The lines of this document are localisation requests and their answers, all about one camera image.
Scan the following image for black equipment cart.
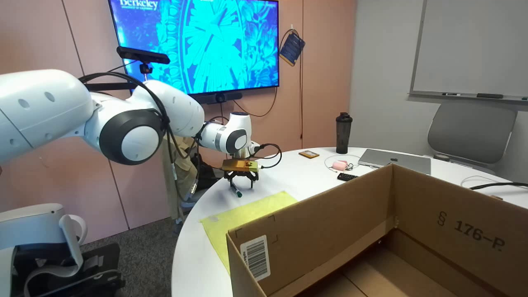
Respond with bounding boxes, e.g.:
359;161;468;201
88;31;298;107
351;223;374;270
11;241;128;297

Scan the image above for black stereo camera on stand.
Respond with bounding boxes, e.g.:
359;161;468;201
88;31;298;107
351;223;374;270
116;44;172;76

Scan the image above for silver closed laptop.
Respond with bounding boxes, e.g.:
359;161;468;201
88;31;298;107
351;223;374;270
359;147;435;176

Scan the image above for yellow towel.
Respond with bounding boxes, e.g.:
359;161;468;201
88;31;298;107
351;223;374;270
200;190;299;272

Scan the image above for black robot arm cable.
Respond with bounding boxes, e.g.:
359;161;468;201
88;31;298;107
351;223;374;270
80;71;285;170

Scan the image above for brown cardboard box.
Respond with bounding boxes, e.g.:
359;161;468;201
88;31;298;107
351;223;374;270
225;163;528;297

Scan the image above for small brown flat item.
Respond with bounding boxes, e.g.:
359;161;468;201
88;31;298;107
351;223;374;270
298;148;322;161

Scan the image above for pink computer mouse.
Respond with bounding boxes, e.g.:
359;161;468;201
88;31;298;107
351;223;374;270
329;157;355;171

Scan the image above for black table cable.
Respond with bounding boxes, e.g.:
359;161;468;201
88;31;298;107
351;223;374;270
469;180;528;193

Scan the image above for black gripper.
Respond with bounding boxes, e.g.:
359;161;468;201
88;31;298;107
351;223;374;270
223;170;261;199

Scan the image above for black drink bottle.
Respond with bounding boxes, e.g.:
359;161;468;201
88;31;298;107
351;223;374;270
336;110;355;155

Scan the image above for grey office chair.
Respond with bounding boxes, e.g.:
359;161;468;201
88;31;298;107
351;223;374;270
426;100;520;165

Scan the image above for white wall whiteboard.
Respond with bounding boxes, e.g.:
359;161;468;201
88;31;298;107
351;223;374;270
408;0;528;105

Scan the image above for dark blue wall panel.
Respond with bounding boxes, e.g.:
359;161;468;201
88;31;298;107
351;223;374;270
280;29;308;66

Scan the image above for wall television with blue picture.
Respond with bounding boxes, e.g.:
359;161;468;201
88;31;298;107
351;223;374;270
108;0;281;104

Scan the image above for white curved plastic housing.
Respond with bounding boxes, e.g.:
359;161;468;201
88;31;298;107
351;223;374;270
0;201;88;297

